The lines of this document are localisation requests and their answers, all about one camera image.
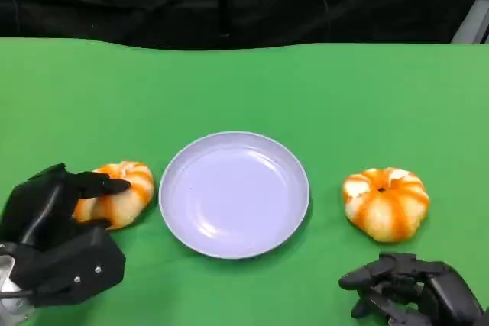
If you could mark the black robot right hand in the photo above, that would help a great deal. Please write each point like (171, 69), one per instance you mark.
(447, 295)

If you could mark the orange white toy bread roll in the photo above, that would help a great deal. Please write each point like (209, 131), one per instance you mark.
(130, 204)

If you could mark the lilac plate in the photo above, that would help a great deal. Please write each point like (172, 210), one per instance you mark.
(234, 196)

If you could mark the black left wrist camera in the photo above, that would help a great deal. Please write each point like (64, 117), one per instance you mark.
(76, 261)

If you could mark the toy bread roll with dark hole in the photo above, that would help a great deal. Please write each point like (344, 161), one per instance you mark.
(386, 207)

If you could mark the green table cloth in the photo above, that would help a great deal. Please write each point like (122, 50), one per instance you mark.
(244, 89)

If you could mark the grey metal frame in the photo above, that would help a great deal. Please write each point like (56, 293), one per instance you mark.
(475, 22)

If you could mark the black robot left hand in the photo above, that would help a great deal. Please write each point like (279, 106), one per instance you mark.
(34, 207)

